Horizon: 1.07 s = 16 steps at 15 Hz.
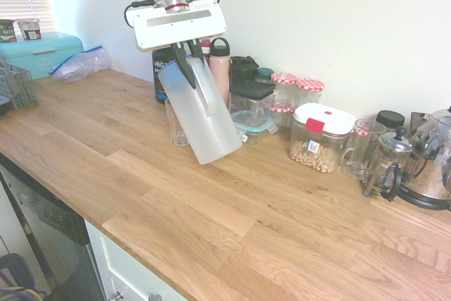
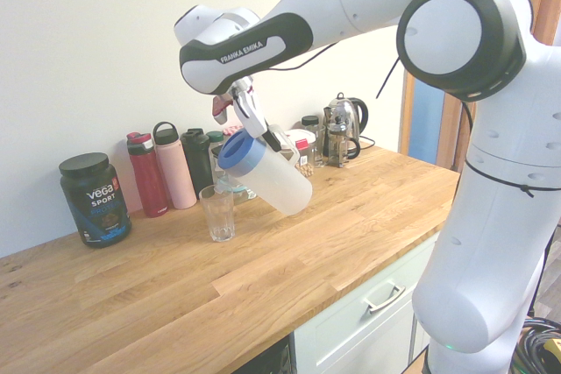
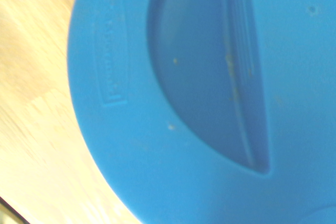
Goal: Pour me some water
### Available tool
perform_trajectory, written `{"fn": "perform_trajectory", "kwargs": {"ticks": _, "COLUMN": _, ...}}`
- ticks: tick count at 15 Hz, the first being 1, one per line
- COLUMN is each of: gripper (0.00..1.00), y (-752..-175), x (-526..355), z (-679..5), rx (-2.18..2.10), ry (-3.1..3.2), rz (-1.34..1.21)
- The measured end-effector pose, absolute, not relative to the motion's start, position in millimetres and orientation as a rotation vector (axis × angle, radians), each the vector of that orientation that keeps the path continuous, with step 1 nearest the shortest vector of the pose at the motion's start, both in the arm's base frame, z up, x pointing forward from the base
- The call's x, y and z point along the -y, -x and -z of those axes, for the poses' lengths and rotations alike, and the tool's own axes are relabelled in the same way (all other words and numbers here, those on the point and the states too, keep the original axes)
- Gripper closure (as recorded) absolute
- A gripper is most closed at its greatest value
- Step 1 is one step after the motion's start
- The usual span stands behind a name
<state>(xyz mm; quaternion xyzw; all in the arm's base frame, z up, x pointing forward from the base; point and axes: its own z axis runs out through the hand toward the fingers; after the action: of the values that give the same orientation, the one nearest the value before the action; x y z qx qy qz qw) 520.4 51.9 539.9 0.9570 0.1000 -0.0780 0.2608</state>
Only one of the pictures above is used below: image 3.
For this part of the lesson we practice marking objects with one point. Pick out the blue pitcher lid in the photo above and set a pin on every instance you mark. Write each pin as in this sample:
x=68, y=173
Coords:
x=136, y=134

